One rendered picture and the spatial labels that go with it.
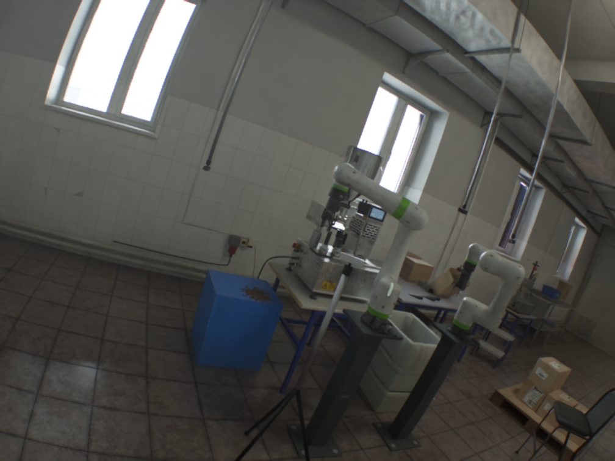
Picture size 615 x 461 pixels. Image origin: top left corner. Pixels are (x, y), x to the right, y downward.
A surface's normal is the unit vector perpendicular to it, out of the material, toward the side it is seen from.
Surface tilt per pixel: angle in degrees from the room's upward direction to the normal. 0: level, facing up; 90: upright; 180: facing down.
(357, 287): 90
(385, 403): 96
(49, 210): 90
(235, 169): 90
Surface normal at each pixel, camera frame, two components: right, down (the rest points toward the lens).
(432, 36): 0.39, 0.30
